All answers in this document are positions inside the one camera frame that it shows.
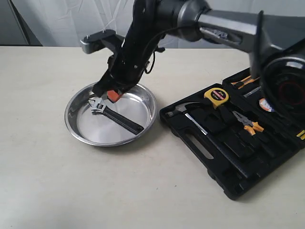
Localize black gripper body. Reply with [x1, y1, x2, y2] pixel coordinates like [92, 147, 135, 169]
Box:
[92, 23, 164, 97]

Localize black adjustable wrench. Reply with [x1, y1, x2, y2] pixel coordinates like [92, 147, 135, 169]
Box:
[87, 98, 144, 135]

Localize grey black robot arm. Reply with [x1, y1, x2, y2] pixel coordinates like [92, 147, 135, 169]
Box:
[93, 0, 305, 123]

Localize black plastic tool case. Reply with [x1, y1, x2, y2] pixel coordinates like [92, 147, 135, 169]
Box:
[160, 69, 305, 200]

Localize round stainless steel pan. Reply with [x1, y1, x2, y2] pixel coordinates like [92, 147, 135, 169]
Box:
[64, 84, 158, 147]

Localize white backdrop curtain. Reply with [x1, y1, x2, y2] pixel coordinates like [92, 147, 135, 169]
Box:
[9, 0, 239, 50]

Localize yellow tape measure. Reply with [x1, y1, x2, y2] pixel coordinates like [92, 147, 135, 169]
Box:
[203, 87, 229, 109]

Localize round orange white sticker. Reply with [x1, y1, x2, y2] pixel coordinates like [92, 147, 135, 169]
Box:
[258, 98, 275, 113]

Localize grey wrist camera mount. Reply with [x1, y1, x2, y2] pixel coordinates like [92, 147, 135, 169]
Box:
[81, 29, 124, 54]

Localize claw hammer black handle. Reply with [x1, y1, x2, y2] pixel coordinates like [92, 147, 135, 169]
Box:
[166, 102, 251, 178]

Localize orange handled screwdriver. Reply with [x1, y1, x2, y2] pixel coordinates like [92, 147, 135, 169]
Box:
[231, 75, 259, 89]

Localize orange handled pliers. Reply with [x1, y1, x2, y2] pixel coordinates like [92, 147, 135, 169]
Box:
[232, 111, 264, 136]

